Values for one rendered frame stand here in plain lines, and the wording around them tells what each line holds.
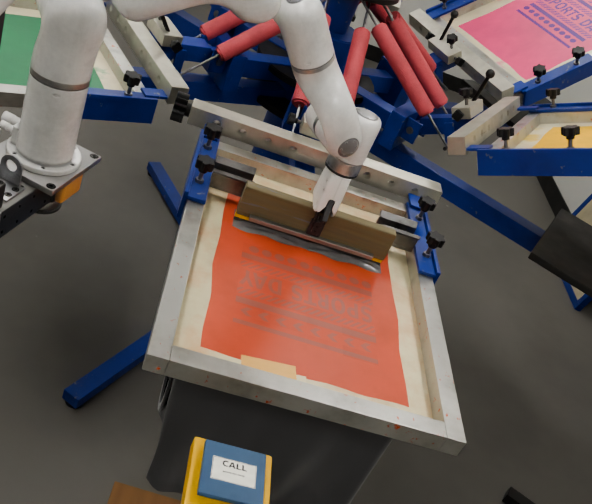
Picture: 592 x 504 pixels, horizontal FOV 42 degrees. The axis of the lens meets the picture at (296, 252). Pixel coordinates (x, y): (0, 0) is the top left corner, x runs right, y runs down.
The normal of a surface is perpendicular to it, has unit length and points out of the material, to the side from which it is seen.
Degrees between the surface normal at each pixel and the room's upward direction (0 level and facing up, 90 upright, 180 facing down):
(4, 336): 0
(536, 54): 32
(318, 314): 0
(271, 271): 0
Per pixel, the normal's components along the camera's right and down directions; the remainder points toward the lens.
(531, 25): -0.14, -0.63
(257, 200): -0.02, 0.57
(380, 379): 0.35, -0.76
